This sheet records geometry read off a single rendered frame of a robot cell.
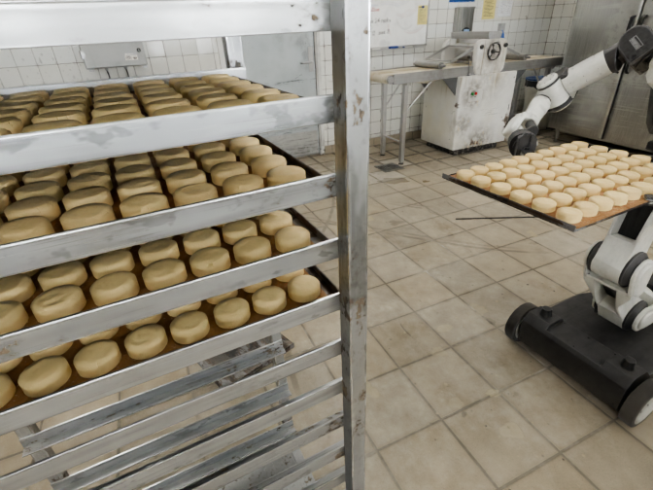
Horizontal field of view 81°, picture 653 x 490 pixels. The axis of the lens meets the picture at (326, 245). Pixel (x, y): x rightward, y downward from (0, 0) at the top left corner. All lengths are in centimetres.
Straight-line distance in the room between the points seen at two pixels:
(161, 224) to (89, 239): 7
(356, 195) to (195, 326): 27
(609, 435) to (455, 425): 57
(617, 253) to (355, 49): 146
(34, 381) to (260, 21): 46
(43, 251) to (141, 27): 22
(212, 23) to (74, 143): 16
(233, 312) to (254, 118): 27
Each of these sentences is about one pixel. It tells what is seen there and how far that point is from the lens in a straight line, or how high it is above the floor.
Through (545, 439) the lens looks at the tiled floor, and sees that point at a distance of 184.
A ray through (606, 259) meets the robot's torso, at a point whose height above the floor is 61.
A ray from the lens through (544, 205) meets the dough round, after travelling 102.
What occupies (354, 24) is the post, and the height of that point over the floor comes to 140.
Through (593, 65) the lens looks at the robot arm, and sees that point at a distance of 180.
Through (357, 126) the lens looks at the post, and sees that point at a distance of 44.
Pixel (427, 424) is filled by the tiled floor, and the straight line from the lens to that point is 174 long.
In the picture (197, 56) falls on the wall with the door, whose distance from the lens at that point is 439.
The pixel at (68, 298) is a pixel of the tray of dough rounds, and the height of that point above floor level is 115.
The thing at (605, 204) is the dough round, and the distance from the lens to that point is 108.
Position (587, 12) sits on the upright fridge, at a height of 140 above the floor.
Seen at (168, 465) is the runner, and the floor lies 87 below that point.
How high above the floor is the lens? 140
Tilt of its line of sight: 30 degrees down
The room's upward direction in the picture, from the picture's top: 3 degrees counter-clockwise
